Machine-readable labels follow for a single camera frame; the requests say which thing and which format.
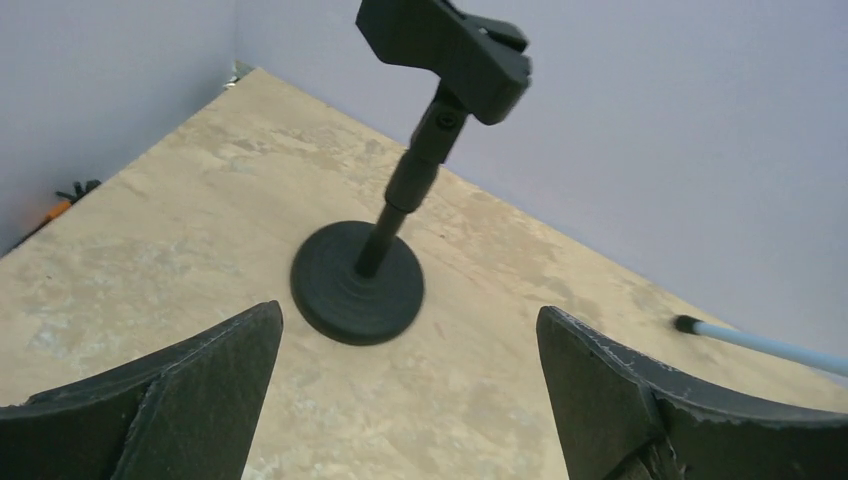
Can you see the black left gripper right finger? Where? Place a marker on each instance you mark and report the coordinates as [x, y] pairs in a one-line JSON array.
[[621, 414]]

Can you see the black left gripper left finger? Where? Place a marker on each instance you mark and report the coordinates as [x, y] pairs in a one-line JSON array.
[[187, 411]]

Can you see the light blue music stand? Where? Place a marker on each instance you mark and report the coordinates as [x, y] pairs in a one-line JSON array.
[[817, 360]]

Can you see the black round base mic stand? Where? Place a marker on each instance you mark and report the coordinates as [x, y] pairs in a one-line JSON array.
[[359, 283]]

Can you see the orange black object at edge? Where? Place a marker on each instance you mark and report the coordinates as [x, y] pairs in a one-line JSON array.
[[66, 201]]

